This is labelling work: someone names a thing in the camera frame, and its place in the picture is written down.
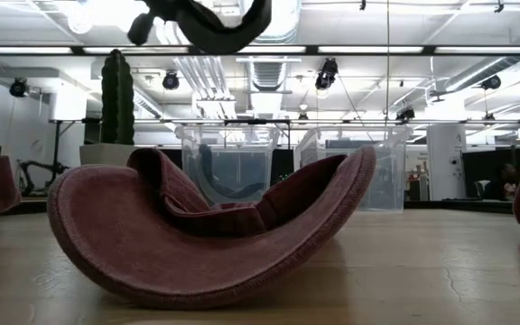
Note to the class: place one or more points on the black ceiling spotlight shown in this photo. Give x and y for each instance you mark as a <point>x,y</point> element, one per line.
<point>327,74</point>
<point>491,82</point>
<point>170,80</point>
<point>405,114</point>
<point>18,87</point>

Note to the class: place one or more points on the green cactus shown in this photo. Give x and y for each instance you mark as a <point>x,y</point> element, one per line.
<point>117,99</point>

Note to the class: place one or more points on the clear plastic bin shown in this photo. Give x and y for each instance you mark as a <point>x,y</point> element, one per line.
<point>233,167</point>
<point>386,180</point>

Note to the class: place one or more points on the black tripod stand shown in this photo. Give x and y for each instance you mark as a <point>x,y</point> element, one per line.
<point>39,169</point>

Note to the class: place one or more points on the white column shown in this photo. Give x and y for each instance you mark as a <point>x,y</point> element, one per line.
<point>445,162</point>

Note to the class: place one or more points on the black office partition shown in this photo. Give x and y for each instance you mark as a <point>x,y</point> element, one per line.
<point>476,167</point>

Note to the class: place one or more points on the person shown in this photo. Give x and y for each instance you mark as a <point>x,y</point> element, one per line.
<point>506,180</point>

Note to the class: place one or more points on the silver ventilation duct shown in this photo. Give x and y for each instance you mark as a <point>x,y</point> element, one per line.
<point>280,20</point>

